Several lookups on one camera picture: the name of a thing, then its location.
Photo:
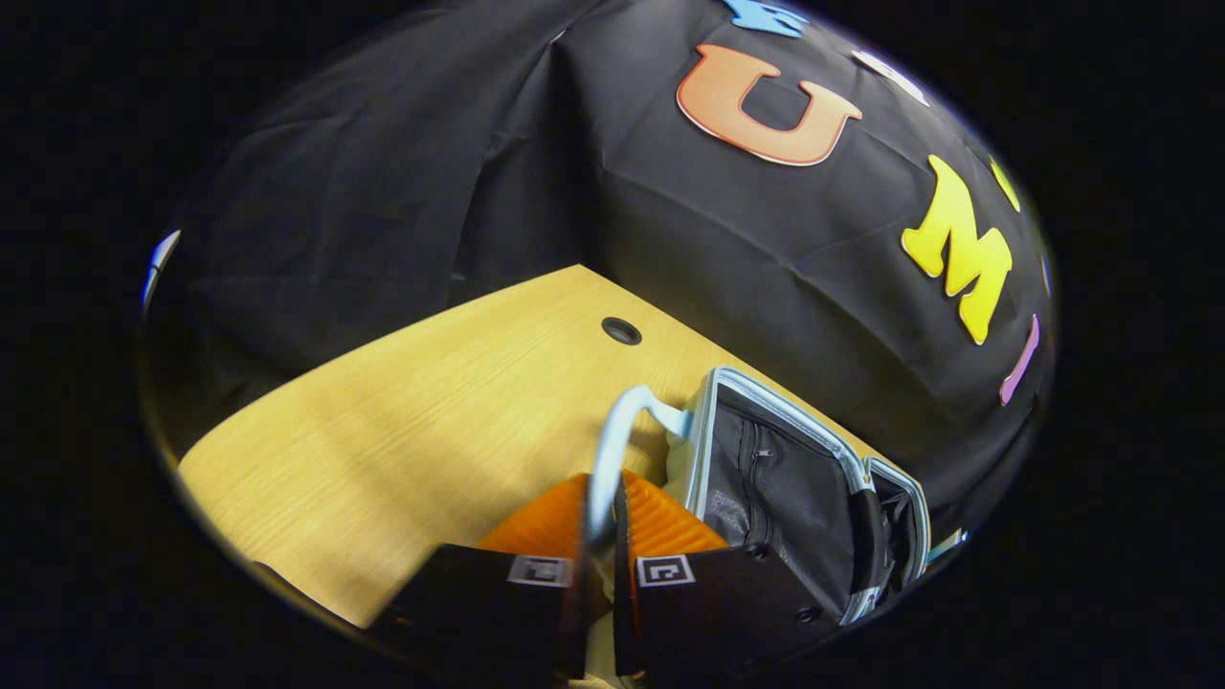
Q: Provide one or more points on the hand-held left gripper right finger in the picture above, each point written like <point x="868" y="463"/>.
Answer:
<point x="708" y="612"/>

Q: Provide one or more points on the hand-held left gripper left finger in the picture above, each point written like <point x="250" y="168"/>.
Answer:
<point x="478" y="603"/>

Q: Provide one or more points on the white suitcase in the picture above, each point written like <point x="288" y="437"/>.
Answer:
<point x="785" y="478"/>

